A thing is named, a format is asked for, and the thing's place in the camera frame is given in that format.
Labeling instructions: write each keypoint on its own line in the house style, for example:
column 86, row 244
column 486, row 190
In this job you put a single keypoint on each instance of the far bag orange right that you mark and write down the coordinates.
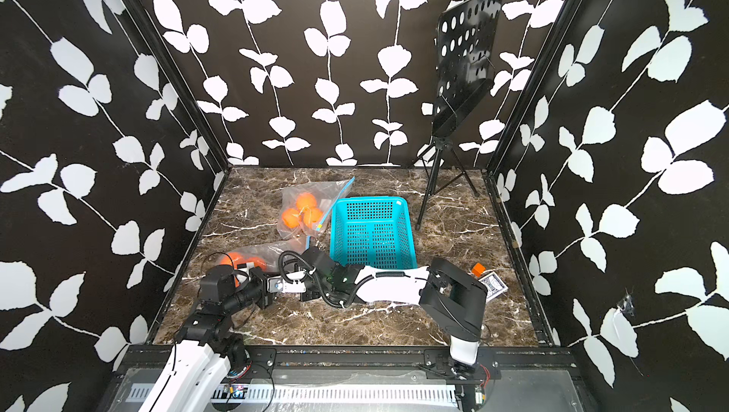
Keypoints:
column 311, row 218

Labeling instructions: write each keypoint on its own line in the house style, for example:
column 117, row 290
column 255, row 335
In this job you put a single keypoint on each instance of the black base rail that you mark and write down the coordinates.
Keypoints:
column 491, row 361

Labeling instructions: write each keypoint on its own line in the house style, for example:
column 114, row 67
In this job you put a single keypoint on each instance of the far bag orange top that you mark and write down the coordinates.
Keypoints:
column 306, row 201

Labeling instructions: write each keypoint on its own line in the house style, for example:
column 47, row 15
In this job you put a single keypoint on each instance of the teal plastic basket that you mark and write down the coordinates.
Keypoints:
column 374, row 232

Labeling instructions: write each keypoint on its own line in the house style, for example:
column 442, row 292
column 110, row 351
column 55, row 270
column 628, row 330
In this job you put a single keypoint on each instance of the black music stand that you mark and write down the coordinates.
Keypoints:
column 464, row 41

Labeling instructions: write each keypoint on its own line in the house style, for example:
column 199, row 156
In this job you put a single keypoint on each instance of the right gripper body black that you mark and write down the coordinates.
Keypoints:
column 314, row 290

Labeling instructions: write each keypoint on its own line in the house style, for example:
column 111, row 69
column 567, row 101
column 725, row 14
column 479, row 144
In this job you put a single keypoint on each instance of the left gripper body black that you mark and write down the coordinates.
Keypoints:
column 259, row 289

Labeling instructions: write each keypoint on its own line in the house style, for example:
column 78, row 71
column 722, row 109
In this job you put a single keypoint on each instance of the far bag orange bottom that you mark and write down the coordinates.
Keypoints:
column 291, row 218

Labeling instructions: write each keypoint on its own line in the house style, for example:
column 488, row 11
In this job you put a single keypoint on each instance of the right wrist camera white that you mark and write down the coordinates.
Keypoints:
column 296, row 286

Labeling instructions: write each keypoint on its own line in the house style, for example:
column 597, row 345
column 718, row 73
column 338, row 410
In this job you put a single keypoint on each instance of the orange in bag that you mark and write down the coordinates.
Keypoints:
column 238, row 262
column 256, row 262

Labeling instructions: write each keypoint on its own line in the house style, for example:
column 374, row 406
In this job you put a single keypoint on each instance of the small orange block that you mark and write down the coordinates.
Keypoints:
column 478, row 270

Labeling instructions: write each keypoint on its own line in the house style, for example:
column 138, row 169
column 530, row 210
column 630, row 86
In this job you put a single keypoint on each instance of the clear zip-top bag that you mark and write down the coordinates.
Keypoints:
column 327, row 194
column 270, row 252

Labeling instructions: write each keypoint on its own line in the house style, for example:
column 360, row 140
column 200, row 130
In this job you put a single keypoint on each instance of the playing card box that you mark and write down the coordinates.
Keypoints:
column 494, row 285

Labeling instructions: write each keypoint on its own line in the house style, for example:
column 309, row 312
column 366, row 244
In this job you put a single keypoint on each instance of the white slotted cable duct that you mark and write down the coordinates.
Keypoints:
column 422, row 395

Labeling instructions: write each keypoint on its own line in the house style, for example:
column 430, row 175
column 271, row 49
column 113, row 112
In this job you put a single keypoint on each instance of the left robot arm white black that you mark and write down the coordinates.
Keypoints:
column 207, row 352

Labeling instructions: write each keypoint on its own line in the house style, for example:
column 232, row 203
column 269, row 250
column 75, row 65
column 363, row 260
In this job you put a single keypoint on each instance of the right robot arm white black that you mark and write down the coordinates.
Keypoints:
column 452, row 298

